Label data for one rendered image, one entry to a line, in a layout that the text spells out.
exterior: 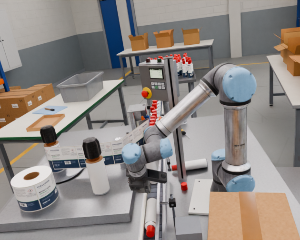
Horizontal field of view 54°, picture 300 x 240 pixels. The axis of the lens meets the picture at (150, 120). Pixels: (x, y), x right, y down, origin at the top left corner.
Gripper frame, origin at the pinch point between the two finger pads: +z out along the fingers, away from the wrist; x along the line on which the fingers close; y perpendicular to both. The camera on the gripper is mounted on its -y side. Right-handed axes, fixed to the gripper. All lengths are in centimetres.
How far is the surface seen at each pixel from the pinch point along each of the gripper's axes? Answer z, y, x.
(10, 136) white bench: 73, 140, -101
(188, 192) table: 15.1, -17.5, -4.6
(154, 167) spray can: 2.7, -1.9, -13.6
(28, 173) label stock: -2, 63, -15
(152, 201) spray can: -3.1, -1.2, 7.0
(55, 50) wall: 350, 313, -623
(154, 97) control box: -18.5, -6.0, -41.6
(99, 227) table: 4.6, 24.7, 13.8
